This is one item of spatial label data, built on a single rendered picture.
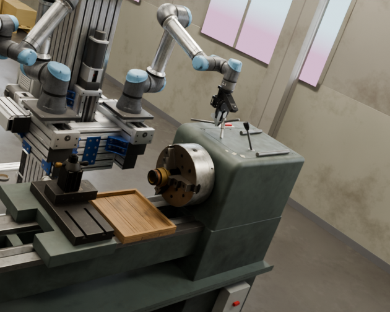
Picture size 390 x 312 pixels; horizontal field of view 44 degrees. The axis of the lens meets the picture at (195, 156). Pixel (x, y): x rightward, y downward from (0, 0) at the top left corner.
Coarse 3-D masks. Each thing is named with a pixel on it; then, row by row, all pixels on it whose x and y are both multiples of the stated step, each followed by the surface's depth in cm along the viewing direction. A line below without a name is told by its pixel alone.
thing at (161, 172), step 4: (156, 168) 230; (160, 168) 231; (164, 168) 231; (152, 172) 228; (156, 172) 227; (160, 172) 228; (164, 172) 229; (168, 172) 233; (148, 176) 231; (152, 176) 232; (156, 176) 226; (160, 176) 228; (164, 176) 228; (148, 180) 231; (152, 180) 231; (156, 180) 226; (160, 180) 228; (164, 180) 229; (152, 184) 229; (156, 184) 228; (160, 184) 229; (164, 184) 231
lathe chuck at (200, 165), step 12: (180, 144) 236; (192, 144) 240; (180, 156) 235; (192, 156) 229; (204, 156) 235; (180, 168) 235; (192, 168) 229; (204, 168) 231; (192, 180) 229; (204, 180) 231; (168, 192) 243; (180, 192) 236; (192, 192) 230; (204, 192) 234; (180, 204) 236; (192, 204) 240
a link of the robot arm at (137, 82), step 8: (128, 72) 272; (136, 72) 273; (144, 72) 275; (128, 80) 271; (136, 80) 270; (144, 80) 272; (128, 88) 272; (136, 88) 272; (144, 88) 275; (136, 96) 274
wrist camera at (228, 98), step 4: (224, 96) 252; (228, 96) 252; (228, 100) 250; (232, 100) 252; (228, 104) 250; (232, 104) 250; (228, 108) 250; (232, 108) 248; (236, 108) 250; (232, 112) 250
